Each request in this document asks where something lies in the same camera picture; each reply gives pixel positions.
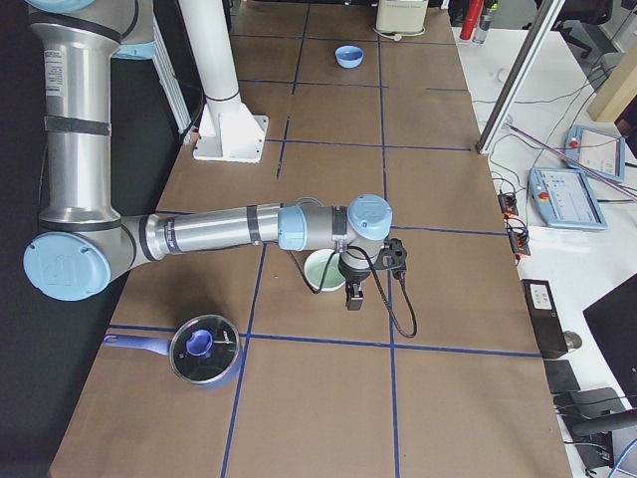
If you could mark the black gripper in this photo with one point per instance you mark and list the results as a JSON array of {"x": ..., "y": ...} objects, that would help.
[{"x": 352, "y": 275}]

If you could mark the green bowl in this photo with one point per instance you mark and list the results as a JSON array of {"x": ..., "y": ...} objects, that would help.
[{"x": 321, "y": 270}]

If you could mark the blue bowl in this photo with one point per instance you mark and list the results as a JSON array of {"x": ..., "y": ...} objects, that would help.
[{"x": 348, "y": 56}]

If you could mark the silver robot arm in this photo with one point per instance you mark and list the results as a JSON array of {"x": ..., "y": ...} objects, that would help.
[{"x": 85, "y": 243}]

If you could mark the blue saucepan with glass lid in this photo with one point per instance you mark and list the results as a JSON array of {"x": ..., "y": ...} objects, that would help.
[{"x": 205, "y": 352}]

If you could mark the black rectangular box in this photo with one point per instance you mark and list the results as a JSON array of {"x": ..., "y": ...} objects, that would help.
[{"x": 544, "y": 318}]

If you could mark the near teach pendant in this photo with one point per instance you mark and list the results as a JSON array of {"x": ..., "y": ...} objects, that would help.
[{"x": 564, "y": 199}]

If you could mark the teach pendant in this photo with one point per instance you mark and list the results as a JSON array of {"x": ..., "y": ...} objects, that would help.
[
  {"x": 600, "y": 151},
  {"x": 564, "y": 199}
]

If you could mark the black monitor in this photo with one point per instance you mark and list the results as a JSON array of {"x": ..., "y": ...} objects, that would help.
[{"x": 612, "y": 322}]

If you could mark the white toaster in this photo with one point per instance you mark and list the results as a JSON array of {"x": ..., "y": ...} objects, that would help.
[{"x": 403, "y": 17}]

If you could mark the far teach pendant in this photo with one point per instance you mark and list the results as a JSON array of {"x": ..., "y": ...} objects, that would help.
[{"x": 600, "y": 151}]

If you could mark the red bottle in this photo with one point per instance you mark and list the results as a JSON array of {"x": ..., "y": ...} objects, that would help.
[{"x": 473, "y": 13}]

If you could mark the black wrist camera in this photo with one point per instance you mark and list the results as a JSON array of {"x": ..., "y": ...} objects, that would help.
[{"x": 392, "y": 257}]

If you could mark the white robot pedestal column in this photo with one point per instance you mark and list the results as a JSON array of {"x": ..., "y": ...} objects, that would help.
[{"x": 228, "y": 130}]

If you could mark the aluminium frame post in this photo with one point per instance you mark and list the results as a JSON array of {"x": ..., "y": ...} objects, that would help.
[{"x": 541, "y": 25}]

